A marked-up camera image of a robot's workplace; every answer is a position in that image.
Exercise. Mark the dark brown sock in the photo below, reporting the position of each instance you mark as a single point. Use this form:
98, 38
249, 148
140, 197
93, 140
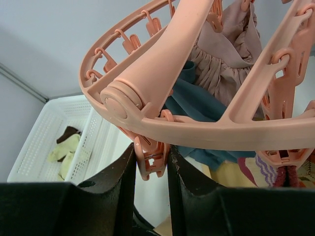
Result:
69, 131

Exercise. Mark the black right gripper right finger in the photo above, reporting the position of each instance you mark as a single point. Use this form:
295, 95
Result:
202, 207

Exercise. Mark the pink ruffled cloth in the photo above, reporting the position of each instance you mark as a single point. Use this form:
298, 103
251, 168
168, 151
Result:
224, 59

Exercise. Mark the beige purple striped sock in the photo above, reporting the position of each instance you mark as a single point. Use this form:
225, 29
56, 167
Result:
261, 174

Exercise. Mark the pale yellow sock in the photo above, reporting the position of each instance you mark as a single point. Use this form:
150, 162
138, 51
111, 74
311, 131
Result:
63, 148
65, 166

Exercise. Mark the teal blue cloth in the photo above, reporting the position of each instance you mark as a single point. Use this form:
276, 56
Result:
195, 102

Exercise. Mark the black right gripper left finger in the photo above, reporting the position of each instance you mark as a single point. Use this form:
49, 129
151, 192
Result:
99, 206

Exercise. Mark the white perforated plastic basket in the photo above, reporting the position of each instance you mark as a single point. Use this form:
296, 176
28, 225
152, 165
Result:
97, 147

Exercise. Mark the argyle patterned sock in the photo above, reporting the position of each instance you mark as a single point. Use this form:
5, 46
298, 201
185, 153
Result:
306, 175

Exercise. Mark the pink round clip hanger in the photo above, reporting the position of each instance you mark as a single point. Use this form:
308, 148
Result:
128, 74

